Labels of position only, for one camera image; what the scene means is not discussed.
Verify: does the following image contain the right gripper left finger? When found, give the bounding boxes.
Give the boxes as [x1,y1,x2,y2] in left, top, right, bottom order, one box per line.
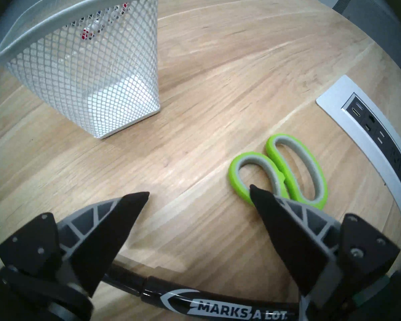
[0,191,150,321]

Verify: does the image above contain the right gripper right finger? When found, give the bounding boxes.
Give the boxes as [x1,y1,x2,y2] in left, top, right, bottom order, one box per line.
[250,185,401,321]

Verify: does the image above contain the green handled scissors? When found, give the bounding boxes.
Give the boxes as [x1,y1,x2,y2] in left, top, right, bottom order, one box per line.
[228,133,328,321]

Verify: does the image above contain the black permanent marker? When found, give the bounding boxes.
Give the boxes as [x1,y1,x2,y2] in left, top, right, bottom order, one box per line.
[102,262,308,321]

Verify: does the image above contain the white mesh pen holder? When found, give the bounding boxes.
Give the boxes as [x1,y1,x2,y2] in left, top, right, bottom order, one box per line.
[0,0,161,139]

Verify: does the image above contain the red capped whiteboard marker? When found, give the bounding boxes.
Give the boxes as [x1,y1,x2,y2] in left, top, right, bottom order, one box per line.
[81,2,130,40]

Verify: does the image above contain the silver table power outlet panel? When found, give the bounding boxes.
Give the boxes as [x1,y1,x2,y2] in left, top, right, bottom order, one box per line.
[316,75,401,210]

